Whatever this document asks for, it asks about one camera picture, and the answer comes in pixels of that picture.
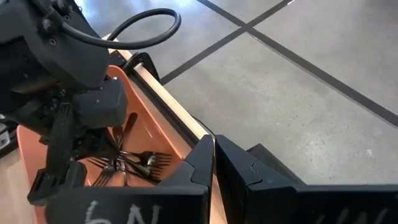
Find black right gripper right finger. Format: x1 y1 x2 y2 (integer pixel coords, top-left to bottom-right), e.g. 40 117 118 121
215 134 398 224

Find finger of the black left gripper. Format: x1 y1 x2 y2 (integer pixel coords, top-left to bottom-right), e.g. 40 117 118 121
27 102 88 207

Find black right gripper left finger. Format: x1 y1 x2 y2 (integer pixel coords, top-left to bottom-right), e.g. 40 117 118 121
45 134 216 224

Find orange plastic bin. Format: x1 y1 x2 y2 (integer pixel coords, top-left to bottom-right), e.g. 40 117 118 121
17 64 193 224

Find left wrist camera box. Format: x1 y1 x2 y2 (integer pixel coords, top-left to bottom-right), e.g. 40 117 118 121
73 77 129 129

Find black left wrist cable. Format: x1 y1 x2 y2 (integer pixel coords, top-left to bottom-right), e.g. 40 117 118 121
60 8 182 50

